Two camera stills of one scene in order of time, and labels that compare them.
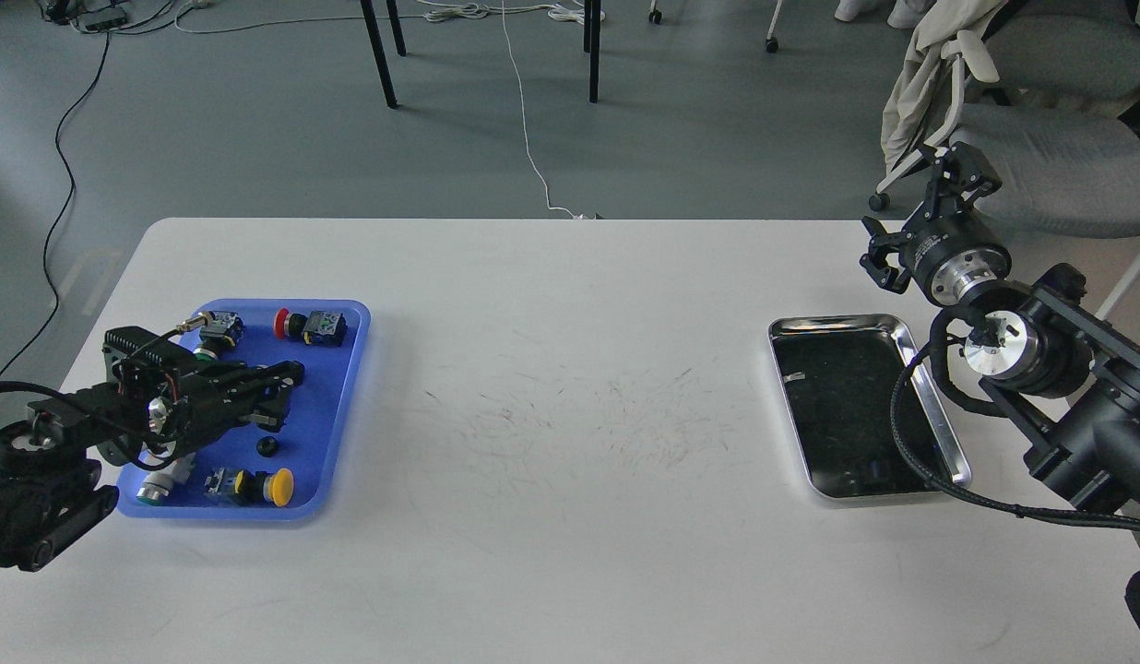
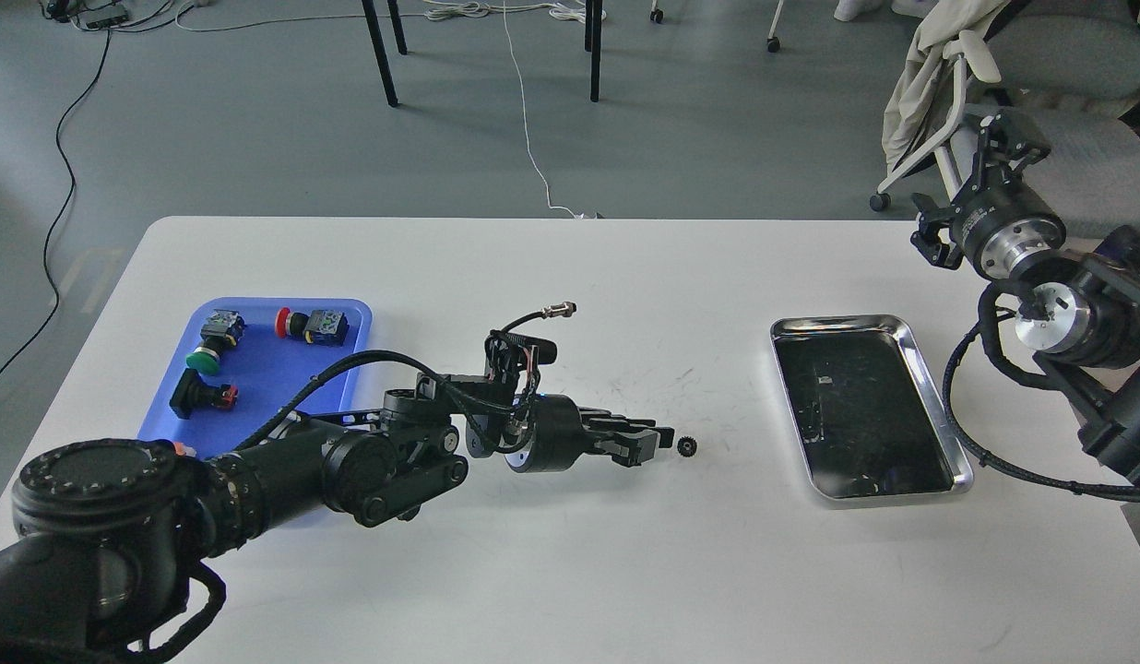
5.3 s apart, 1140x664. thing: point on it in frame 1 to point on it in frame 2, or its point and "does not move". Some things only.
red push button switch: x=319 y=327 does not move
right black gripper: x=949 y=253 to x=1002 y=225
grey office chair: x=1062 y=100 does not move
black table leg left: x=378 y=53 does not move
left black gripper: x=167 y=399 to x=557 y=438
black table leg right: x=595 y=36 does not move
